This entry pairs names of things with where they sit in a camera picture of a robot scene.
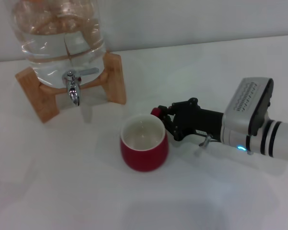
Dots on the chrome faucet tap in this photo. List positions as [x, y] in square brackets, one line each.
[72, 88]

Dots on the clear glass water dispenser jar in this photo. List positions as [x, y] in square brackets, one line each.
[52, 48]

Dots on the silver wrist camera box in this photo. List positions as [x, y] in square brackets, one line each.
[247, 98]

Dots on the red cup with white inside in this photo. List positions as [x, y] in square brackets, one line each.
[144, 158]

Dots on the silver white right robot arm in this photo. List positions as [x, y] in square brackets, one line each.
[283, 139]

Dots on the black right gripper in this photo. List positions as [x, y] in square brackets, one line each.
[196, 119]

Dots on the wooden dispenser stand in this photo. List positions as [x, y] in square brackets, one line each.
[115, 76]

